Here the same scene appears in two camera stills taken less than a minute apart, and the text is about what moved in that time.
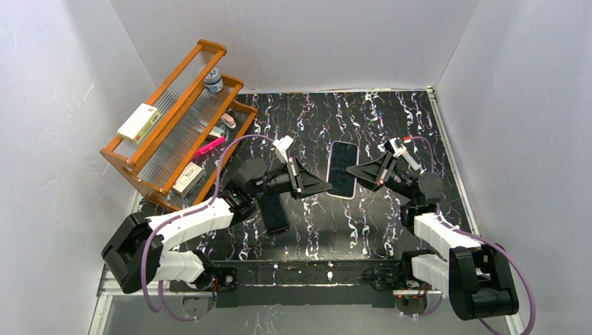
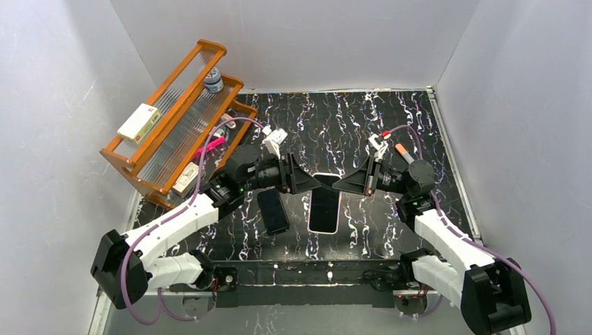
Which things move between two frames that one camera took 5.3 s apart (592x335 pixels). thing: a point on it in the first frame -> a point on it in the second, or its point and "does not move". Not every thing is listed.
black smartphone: x=274 y=212 does not move
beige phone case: x=342 y=155 -> x=324 y=211
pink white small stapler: x=228 y=121 does not move
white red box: x=139 y=123 does not move
